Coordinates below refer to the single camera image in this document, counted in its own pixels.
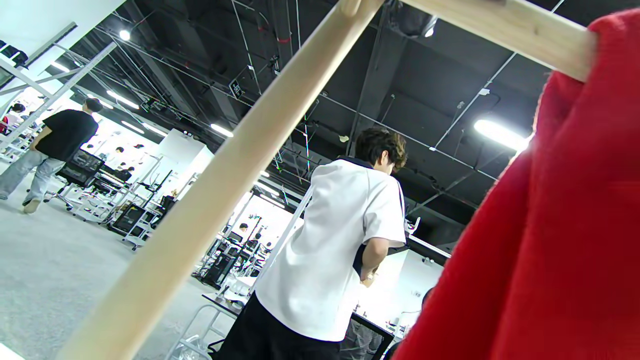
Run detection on white metal frame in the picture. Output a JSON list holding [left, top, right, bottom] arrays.
[[0, 22, 118, 151]]

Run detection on dark side desk top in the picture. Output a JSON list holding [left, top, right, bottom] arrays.
[[201, 292, 246, 319]]

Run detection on red towel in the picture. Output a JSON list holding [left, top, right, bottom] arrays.
[[392, 7, 640, 360]]

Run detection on wooden towel rack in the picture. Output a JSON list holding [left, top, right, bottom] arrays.
[[55, 0, 598, 360]]

